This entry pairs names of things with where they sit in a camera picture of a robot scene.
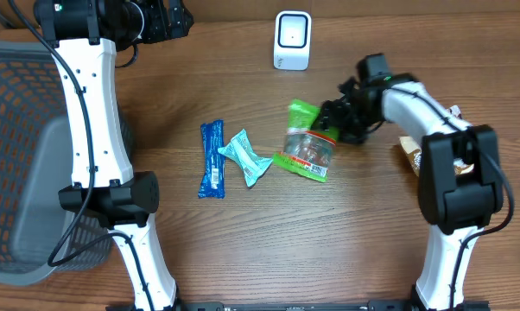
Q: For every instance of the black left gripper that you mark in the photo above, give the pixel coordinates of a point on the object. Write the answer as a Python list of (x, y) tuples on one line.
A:
[(161, 29)]

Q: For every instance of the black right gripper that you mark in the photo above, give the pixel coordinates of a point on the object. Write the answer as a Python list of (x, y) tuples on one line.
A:
[(326, 117)]

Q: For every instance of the green snack bag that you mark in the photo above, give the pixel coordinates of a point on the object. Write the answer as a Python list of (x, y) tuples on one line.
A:
[(306, 152)]

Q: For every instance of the light blue snack packet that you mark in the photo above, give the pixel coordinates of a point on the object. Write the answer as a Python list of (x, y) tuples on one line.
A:
[(241, 152)]

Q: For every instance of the beige cookie snack bag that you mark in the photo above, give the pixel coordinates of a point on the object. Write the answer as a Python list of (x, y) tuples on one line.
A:
[(413, 152)]

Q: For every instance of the blue snack bar wrapper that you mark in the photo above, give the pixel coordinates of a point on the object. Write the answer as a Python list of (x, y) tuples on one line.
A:
[(213, 181)]

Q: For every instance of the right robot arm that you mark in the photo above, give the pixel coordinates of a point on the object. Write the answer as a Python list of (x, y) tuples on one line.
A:
[(463, 193)]

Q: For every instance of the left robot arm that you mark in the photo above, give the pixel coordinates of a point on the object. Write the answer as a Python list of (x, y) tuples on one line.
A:
[(84, 37)]

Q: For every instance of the white barcode scanner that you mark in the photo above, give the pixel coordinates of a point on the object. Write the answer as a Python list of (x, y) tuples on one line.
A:
[(293, 30)]

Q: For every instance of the grey plastic shopping basket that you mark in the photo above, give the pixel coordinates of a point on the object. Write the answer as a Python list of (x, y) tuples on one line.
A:
[(36, 162)]

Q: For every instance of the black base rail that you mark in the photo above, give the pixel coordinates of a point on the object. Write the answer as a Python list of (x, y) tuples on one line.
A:
[(377, 305)]

